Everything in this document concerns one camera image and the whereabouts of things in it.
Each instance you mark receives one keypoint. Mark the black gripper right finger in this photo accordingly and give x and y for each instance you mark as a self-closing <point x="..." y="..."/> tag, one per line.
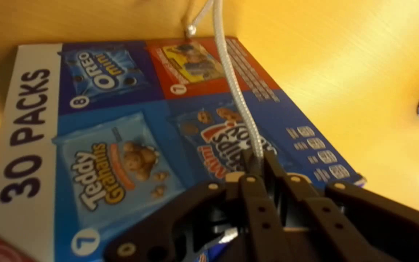
<point x="364" y="228"/>

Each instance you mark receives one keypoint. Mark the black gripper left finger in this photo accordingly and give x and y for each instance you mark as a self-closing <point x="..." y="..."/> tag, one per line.
<point x="265" y="224"/>

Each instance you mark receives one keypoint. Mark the blue snack pack box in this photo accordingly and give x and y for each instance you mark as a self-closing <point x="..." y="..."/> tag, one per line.
<point x="122" y="97"/>

